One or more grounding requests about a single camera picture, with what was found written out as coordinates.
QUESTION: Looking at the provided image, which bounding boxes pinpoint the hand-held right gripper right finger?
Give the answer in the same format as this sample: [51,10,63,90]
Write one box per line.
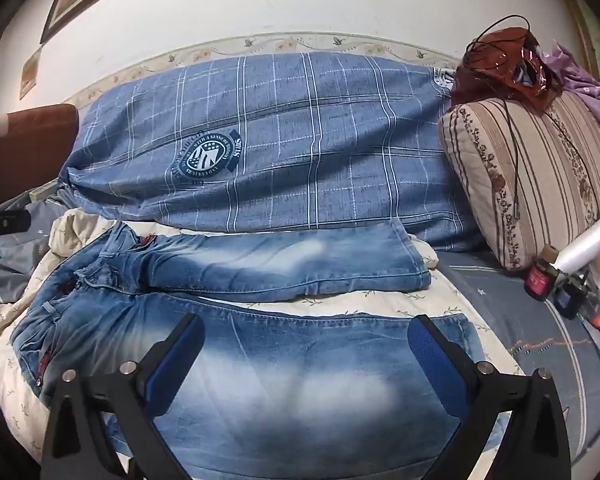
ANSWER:
[407,314,573,480]

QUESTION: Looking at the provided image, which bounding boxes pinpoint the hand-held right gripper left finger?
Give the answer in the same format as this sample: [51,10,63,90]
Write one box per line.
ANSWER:
[40,312,206,480]

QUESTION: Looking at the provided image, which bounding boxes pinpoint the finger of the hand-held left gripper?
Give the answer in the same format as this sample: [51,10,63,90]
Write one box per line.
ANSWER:
[0,209,32,235]

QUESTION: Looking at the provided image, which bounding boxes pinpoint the blue denim pants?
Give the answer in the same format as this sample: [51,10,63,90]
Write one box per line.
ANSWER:
[10,217,496,480]

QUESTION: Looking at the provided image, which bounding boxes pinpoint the grey printed cloth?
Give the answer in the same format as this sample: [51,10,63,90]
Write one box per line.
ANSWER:
[0,182,81,313]

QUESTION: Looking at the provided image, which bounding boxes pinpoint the brown headboard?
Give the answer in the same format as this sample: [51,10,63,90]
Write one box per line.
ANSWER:
[0,103,79,211]

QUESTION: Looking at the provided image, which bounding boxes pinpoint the cream floral blanket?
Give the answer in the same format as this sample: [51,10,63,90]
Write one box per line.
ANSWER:
[0,209,528,471]

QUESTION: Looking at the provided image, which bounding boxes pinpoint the grey-blue star bedsheet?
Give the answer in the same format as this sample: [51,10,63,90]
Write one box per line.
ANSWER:
[437,250,600,461]

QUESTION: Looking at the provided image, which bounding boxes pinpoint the red-labelled small bottle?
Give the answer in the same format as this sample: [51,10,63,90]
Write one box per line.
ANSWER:
[524,245,561,302]

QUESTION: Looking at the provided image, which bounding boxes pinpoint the dark blue small bottle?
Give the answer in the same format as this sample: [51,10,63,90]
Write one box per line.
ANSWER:
[552,272,588,320]

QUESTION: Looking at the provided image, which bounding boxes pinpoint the clear plastic film roll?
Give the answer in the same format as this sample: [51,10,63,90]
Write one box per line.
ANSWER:
[555,205,600,273]

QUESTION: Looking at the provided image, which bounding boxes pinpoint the striped floral pillow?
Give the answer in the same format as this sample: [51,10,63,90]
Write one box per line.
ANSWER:
[439,91,600,272]

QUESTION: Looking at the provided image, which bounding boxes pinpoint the blue plaid quilt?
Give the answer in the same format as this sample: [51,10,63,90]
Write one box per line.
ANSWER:
[60,52,481,253]

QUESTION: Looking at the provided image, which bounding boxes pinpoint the red plastic bag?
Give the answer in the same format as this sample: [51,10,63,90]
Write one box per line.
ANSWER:
[450,27,563,111]

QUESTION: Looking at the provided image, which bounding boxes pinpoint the purple cloth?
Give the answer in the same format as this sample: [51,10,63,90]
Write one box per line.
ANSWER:
[537,42,600,121]

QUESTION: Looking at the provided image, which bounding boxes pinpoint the small wall sticker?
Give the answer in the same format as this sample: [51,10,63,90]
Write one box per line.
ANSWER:
[19,46,43,100]

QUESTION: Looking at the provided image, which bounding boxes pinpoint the black cable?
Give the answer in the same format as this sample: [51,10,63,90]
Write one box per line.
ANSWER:
[462,16,531,220]

